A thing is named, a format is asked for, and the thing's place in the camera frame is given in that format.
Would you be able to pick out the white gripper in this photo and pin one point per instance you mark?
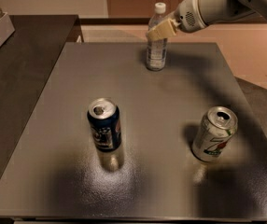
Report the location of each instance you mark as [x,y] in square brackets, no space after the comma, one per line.
[187,19]

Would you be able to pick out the silver 7up can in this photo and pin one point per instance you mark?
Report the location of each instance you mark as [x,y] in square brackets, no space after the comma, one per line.
[218,125]

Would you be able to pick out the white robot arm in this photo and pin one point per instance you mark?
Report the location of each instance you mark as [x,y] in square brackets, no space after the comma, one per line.
[216,11]

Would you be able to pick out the dark blue pepsi can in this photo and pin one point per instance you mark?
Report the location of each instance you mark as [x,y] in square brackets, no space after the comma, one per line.
[103,117]

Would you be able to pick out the clear plastic water bottle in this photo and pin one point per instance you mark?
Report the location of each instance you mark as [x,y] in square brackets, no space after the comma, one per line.
[156,51]

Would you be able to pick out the dark side table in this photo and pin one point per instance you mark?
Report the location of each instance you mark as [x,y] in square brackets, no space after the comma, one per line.
[26,61]

